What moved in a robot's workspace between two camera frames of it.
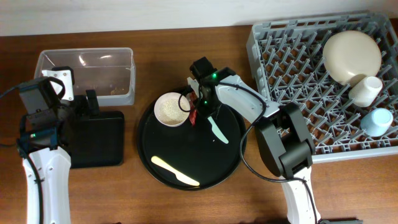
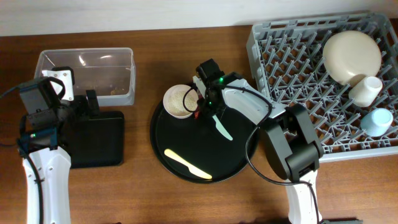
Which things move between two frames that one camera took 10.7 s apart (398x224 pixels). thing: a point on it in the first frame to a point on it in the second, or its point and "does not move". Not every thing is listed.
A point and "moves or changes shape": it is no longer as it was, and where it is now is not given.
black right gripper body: [208, 107] does not move
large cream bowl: [351, 56] does not move
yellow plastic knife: [180, 176] to [192, 169]
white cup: [364, 93] does not move
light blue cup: [375, 122] does not move
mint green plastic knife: [217, 131] moves or changes shape
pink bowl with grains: [171, 109] moves or changes shape
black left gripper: [83, 102] does not move
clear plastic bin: [109, 71] does not move
